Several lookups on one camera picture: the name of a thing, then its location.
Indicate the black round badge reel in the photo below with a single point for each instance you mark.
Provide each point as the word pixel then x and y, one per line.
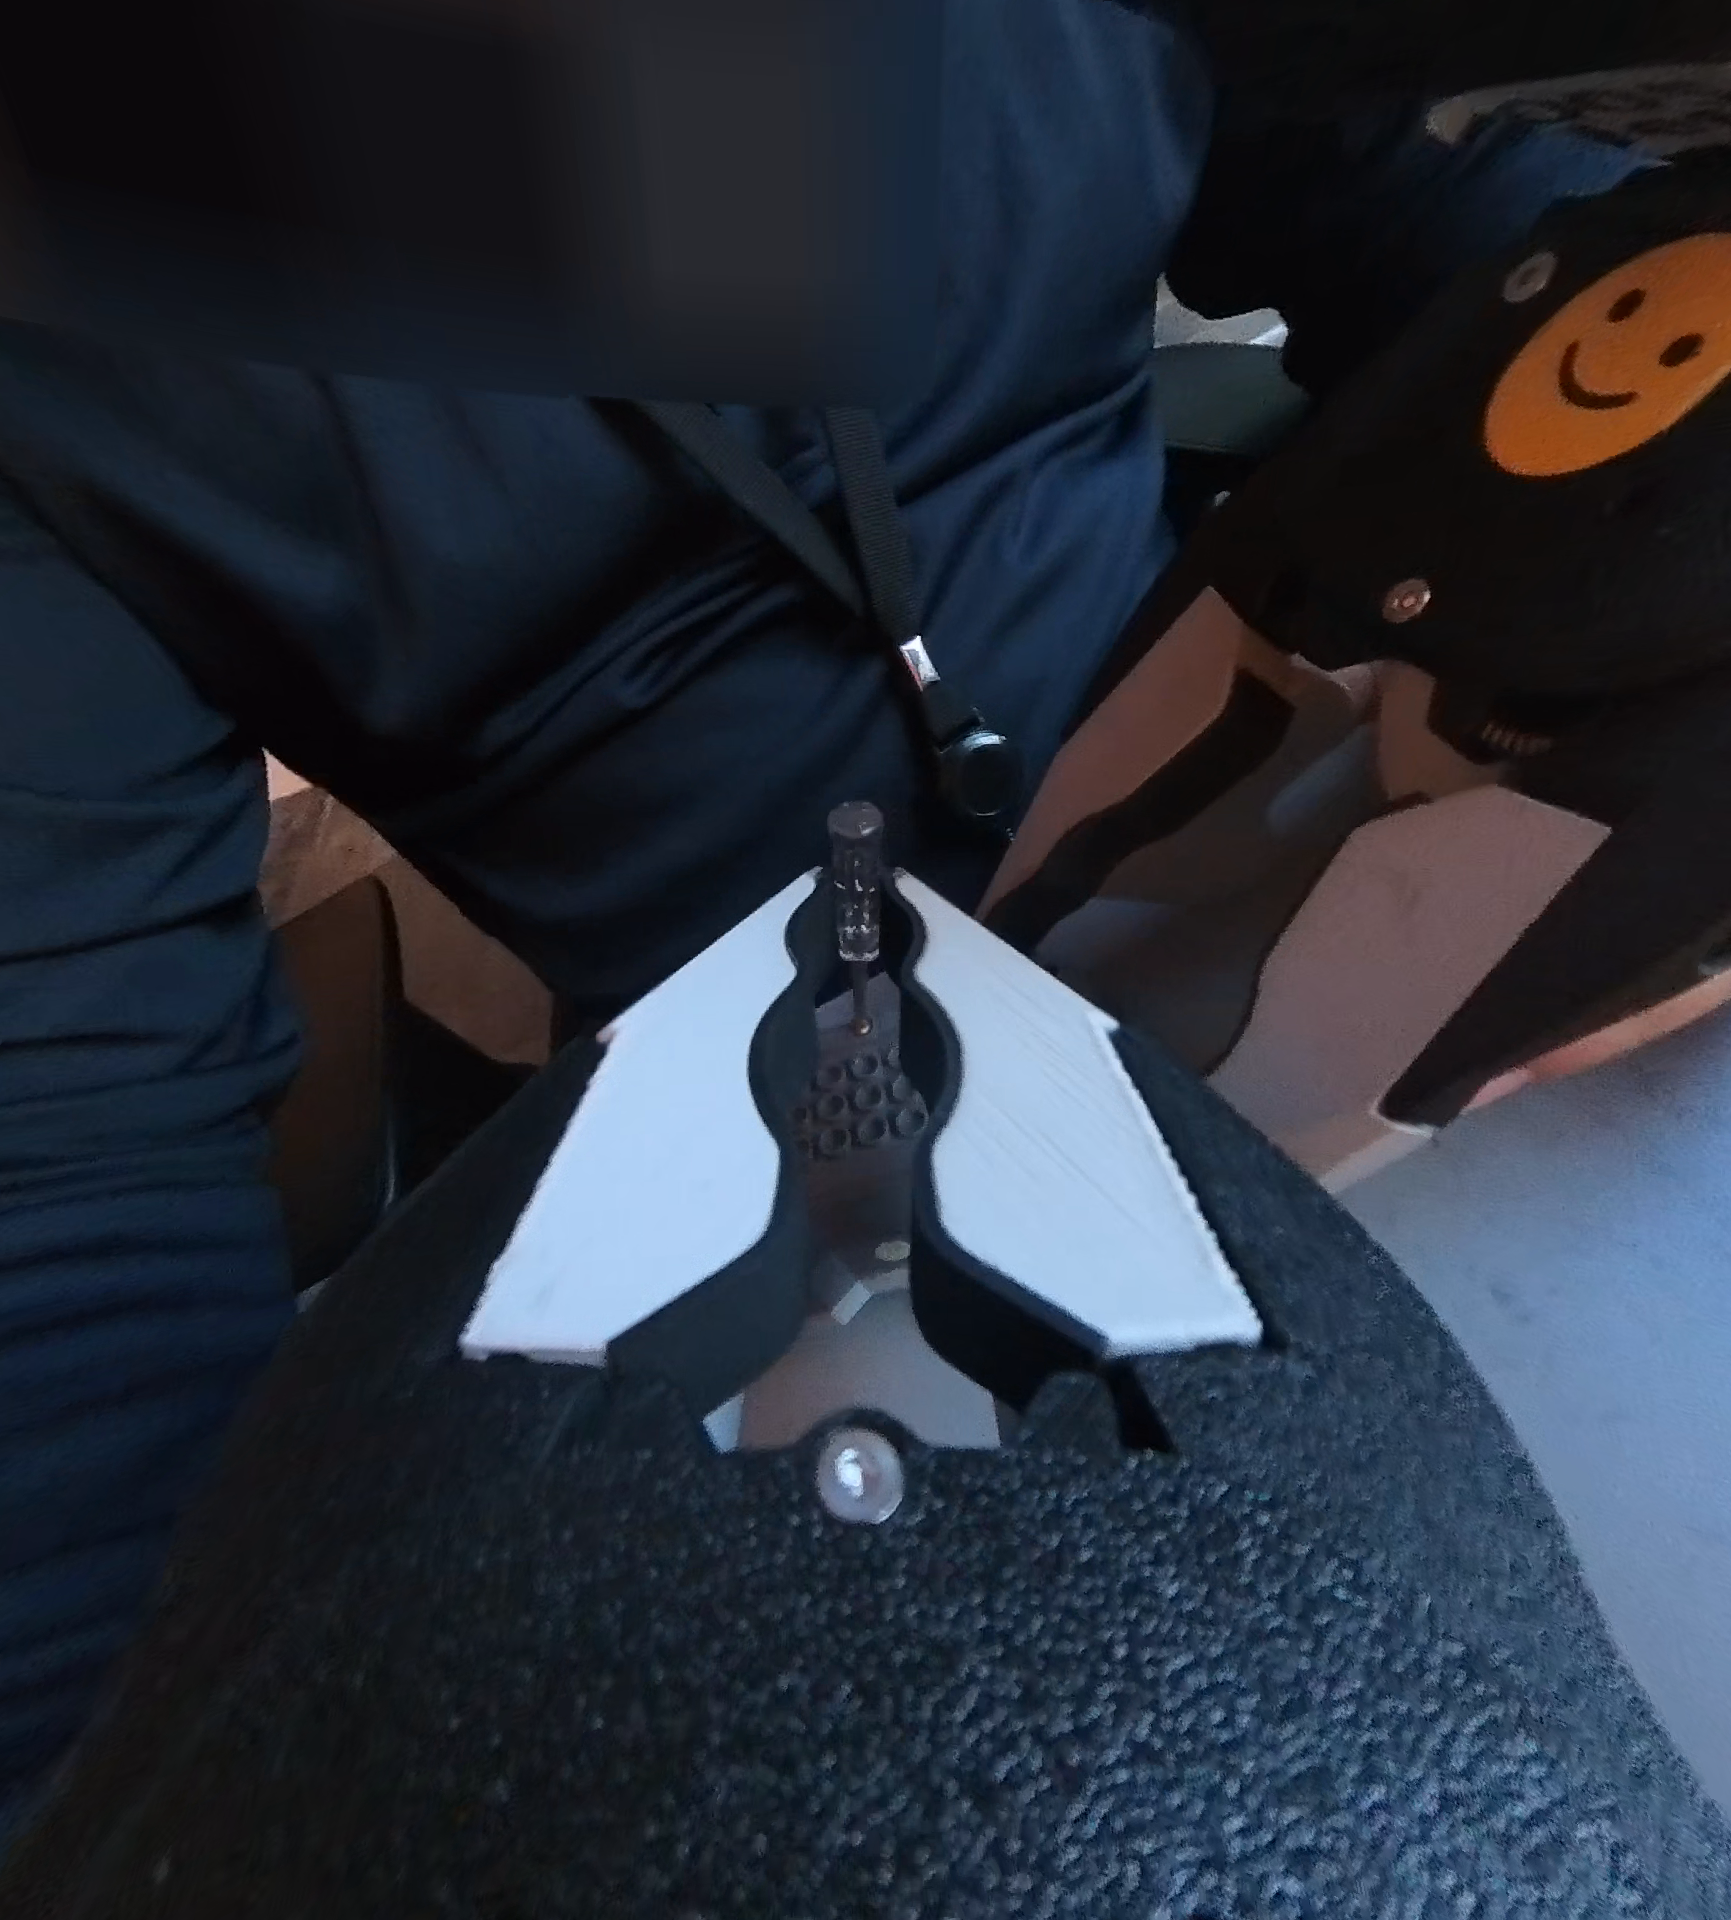
pixel 981 769

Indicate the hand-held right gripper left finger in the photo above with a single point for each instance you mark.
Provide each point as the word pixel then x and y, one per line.
pixel 639 1184

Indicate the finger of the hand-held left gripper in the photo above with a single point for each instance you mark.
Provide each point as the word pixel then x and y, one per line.
pixel 1629 915
pixel 1105 721

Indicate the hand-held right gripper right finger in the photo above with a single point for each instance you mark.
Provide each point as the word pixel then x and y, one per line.
pixel 1075 1184

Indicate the grey studded battery box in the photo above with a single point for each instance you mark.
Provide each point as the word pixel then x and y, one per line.
pixel 865 1119

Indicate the person's left hand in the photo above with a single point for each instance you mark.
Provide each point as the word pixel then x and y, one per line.
pixel 1599 1042

